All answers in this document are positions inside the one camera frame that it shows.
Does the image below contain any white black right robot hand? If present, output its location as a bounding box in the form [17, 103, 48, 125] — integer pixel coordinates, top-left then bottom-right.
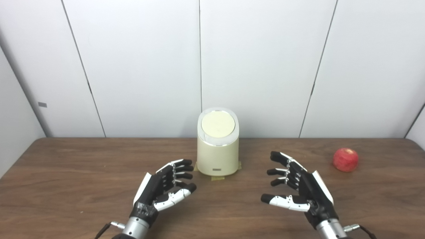
[261, 151, 339, 229]

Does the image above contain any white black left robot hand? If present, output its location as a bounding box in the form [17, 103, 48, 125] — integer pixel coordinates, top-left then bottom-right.
[129, 159, 197, 228]

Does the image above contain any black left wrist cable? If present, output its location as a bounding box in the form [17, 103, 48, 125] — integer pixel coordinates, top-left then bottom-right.
[94, 221, 126, 239]

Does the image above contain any red apple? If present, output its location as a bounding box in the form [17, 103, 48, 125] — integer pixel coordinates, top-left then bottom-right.
[333, 148, 359, 172]

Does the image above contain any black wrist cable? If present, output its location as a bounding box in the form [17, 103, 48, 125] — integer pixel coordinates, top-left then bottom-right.
[94, 221, 126, 239]
[344, 224, 377, 239]

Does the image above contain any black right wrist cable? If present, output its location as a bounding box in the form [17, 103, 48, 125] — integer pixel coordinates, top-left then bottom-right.
[344, 224, 377, 239]

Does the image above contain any cream-colored lidded bin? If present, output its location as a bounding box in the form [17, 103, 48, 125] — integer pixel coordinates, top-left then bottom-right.
[197, 107, 240, 177]

